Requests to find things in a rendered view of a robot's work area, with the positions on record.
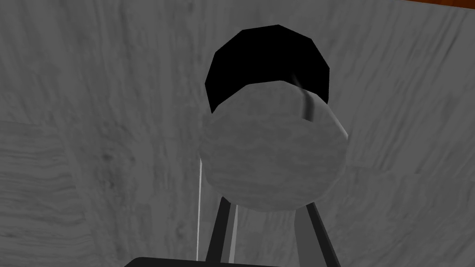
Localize grey and black door knob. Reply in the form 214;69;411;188
199;24;349;213

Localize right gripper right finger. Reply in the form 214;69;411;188
294;202;342;267

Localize grey wooden door leaf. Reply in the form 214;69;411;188
0;0;475;267

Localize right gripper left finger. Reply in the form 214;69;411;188
205;196;238;264

